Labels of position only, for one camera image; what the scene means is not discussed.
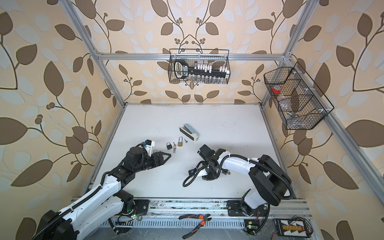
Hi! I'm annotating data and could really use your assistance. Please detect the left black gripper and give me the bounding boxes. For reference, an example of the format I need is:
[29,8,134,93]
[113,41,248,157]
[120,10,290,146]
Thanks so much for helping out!
[133,151,172,174]

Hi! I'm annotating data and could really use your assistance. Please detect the brass padlock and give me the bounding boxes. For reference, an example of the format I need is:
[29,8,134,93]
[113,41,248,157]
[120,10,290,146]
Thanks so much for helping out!
[178,137,183,147]

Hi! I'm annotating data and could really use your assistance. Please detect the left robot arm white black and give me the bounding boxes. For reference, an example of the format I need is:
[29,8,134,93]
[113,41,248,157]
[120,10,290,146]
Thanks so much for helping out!
[32,140,172,240]

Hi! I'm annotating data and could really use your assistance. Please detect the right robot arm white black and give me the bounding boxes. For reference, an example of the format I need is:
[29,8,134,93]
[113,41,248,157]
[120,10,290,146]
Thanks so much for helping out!
[183,145,295,216]

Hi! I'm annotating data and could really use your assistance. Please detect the orange black pliers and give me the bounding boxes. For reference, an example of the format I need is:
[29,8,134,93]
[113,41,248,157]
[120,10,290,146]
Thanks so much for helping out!
[178,213,212,240]

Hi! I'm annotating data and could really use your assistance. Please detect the black socket tool set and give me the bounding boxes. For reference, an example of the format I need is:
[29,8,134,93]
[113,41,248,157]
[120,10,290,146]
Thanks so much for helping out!
[173,60,231,81]

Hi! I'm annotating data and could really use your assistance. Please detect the red capped item in basket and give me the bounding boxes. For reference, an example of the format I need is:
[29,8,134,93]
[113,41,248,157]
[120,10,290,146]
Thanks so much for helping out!
[272,85,282,96]

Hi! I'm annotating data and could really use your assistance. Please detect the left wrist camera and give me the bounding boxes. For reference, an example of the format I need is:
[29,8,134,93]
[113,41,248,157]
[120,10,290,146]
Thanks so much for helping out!
[141,140,155,157]

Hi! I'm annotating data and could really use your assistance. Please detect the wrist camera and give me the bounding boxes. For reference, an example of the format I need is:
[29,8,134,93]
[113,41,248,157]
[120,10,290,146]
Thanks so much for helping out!
[141,140,155,157]
[189,167,207,178]

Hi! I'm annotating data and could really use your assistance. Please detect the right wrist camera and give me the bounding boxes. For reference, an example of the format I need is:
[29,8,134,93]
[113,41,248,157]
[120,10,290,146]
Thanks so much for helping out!
[189,167,207,178]

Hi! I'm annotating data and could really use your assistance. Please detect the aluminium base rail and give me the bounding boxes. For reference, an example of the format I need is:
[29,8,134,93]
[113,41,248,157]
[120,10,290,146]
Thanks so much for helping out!
[111,198,313,229]

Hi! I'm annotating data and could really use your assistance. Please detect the back wire basket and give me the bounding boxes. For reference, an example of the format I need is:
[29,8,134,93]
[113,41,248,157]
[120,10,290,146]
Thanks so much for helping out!
[168,48,231,85]

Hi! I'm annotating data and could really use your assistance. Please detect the wire basket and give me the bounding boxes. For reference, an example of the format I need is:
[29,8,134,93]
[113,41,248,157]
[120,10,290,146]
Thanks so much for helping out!
[168,48,231,85]
[264,63,334,130]

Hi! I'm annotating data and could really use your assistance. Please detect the right wire basket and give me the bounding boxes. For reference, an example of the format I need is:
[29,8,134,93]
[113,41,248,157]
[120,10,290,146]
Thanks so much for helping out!
[264,63,334,130]

